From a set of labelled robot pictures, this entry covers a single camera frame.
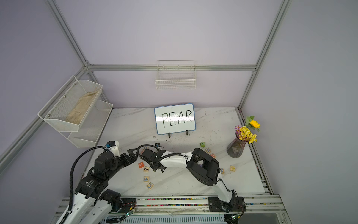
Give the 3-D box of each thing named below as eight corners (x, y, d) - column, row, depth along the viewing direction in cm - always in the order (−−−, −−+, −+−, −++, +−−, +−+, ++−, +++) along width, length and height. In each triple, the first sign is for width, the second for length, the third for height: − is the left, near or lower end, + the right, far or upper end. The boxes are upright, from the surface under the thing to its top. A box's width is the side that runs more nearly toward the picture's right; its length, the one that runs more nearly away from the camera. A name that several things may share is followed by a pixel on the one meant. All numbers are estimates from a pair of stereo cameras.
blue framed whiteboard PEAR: (157, 137, 103) (154, 125, 92) (157, 119, 115) (155, 106, 103) (195, 133, 106) (197, 121, 94) (192, 116, 117) (193, 103, 106)
